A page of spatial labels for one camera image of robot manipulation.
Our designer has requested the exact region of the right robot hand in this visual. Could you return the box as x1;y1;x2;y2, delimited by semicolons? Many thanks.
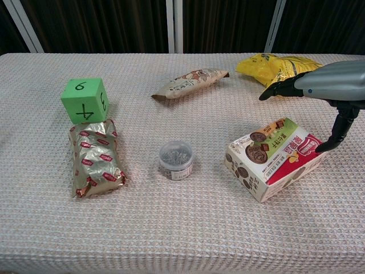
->
258;59;365;154

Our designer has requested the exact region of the biscuit box red green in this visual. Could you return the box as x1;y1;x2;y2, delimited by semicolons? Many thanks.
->
224;117;329;203

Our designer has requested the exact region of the yellow snack bag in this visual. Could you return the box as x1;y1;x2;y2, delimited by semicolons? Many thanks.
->
235;53;325;88

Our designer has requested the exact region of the beige snack bar packet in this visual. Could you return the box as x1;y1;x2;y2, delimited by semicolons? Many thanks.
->
151;68;230;100

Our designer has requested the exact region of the clear round jar of pins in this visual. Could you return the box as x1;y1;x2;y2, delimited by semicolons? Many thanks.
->
159;140;194;181

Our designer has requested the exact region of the beige woven tablecloth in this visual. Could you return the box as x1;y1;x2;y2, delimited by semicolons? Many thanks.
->
0;53;365;274

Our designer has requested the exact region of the green numbered foam cube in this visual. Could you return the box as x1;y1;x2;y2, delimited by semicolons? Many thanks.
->
60;77;110;125

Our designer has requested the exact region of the gold foil snack pack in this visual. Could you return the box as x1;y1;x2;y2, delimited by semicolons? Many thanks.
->
68;119;128;199

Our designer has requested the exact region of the white partition frame post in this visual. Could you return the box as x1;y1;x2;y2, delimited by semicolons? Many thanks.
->
175;0;184;54
2;0;45;54
264;0;287;54
166;0;176;54

